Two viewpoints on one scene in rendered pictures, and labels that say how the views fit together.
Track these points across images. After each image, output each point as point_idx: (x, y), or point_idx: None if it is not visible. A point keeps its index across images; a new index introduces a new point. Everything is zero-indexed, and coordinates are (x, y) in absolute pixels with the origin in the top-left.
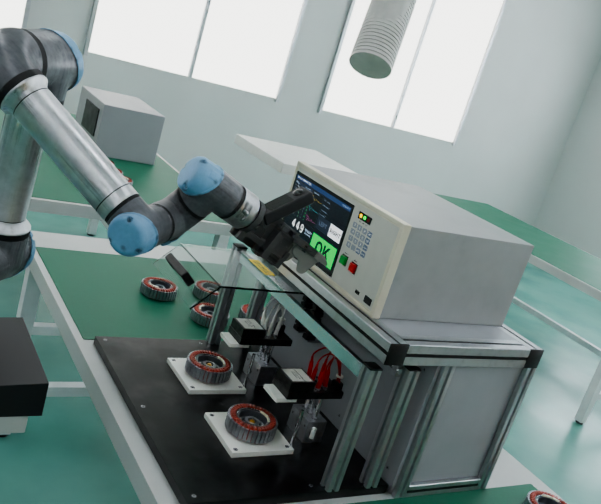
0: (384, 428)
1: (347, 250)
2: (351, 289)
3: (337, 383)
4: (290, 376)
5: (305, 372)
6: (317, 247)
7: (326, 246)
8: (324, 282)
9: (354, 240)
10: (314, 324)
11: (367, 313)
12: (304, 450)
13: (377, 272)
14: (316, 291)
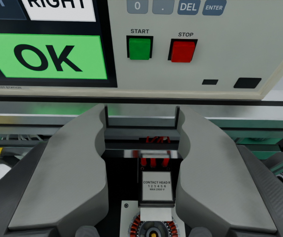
0: (239, 138)
1: (141, 22)
2: (190, 83)
3: (166, 141)
4: (161, 197)
5: (150, 170)
6: (26, 58)
7: (54, 44)
8: (111, 101)
9: None
10: (149, 152)
11: (251, 98)
12: (175, 186)
13: None
14: (119, 125)
